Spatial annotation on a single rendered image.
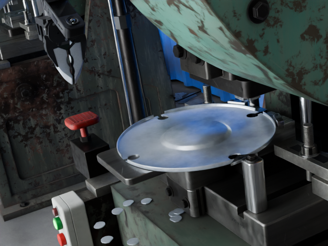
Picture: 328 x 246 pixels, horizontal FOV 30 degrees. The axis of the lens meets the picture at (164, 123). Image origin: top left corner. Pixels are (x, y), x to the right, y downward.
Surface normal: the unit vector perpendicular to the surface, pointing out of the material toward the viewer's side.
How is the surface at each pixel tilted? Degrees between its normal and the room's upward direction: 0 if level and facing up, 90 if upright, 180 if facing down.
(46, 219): 0
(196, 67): 90
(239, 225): 90
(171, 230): 0
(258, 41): 90
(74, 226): 90
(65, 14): 29
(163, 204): 0
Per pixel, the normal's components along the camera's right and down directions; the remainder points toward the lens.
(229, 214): -0.87, 0.29
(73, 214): 0.47, 0.26
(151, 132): -0.14, -0.92
